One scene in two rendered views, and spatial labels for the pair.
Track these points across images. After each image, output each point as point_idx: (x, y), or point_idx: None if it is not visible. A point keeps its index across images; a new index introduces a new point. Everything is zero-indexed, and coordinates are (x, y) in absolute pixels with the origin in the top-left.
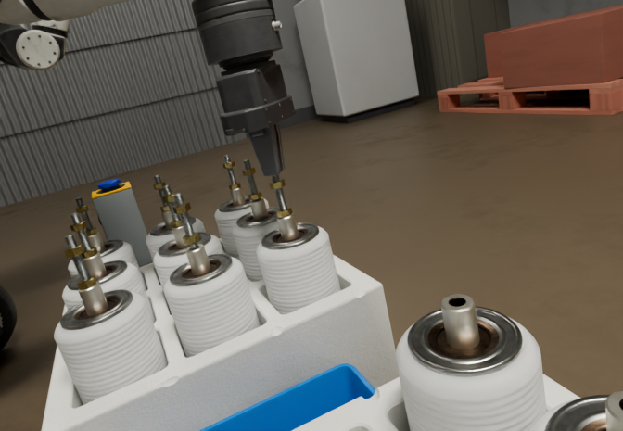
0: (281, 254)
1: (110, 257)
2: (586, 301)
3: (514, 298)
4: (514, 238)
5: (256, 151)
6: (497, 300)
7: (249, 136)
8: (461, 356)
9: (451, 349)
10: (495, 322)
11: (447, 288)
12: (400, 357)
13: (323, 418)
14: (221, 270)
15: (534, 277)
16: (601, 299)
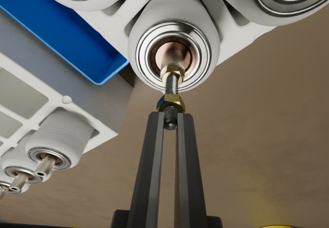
0: (130, 59)
1: None
2: (232, 127)
3: (247, 105)
4: (322, 114)
5: (140, 159)
6: (248, 98)
7: (131, 203)
8: (38, 158)
9: (42, 156)
10: (62, 166)
11: (278, 75)
12: (33, 142)
13: (41, 84)
14: None
15: (264, 115)
16: (232, 131)
